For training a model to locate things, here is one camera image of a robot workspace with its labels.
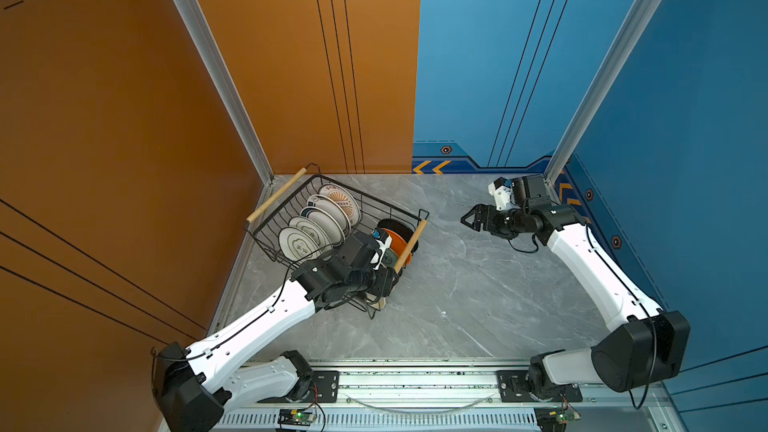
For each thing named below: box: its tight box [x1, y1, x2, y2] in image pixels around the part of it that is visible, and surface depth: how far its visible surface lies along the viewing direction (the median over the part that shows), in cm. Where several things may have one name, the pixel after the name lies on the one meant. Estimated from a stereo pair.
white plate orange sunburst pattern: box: [318, 184, 361, 227], surface depth 101 cm
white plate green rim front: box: [278, 227, 322, 263], surface depth 93 cm
